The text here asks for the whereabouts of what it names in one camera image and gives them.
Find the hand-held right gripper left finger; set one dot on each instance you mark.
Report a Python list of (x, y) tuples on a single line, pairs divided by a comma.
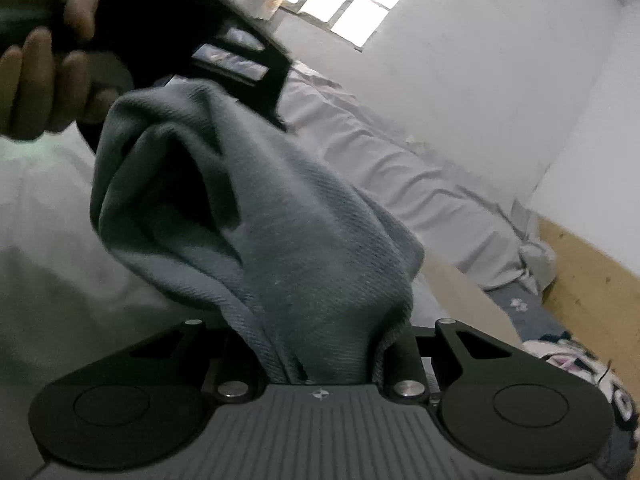
[(215, 355)]

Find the barred window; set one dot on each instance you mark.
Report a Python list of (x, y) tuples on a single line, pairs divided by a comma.
[(360, 15)]

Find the grey-blue knit sweater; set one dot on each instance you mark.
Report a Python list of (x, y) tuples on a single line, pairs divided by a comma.
[(280, 240)]

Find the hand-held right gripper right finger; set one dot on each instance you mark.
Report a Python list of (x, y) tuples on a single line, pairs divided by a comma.
[(400, 365)]

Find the person's left hand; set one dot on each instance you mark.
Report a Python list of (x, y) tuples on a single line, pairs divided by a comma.
[(75, 0)]

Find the tan flat board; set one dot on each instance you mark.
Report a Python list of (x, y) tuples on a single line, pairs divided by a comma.
[(465, 300)]

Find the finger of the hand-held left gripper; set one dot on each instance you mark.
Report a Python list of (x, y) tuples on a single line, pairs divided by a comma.
[(272, 75)]

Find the wooden bed board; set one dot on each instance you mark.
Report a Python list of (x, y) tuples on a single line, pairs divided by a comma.
[(600, 285)]

